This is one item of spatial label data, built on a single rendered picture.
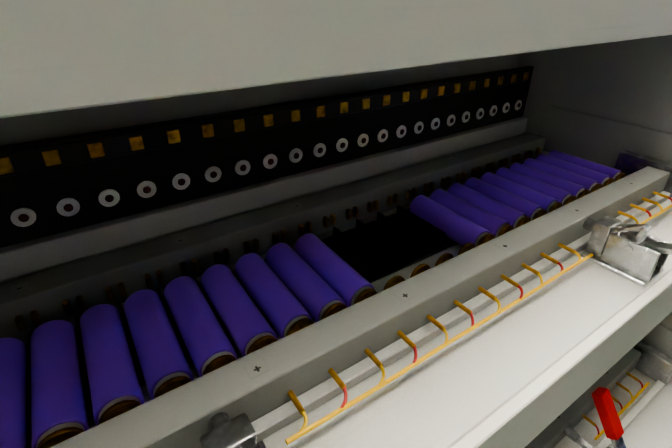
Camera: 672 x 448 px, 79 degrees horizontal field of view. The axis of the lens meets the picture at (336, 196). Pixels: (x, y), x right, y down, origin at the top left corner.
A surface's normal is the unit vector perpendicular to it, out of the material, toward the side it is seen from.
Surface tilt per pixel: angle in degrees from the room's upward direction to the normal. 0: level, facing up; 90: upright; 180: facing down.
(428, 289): 17
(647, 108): 90
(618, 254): 90
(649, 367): 90
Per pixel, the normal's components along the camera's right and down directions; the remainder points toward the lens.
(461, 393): 0.00, -0.89
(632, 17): 0.56, 0.38
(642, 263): -0.83, 0.25
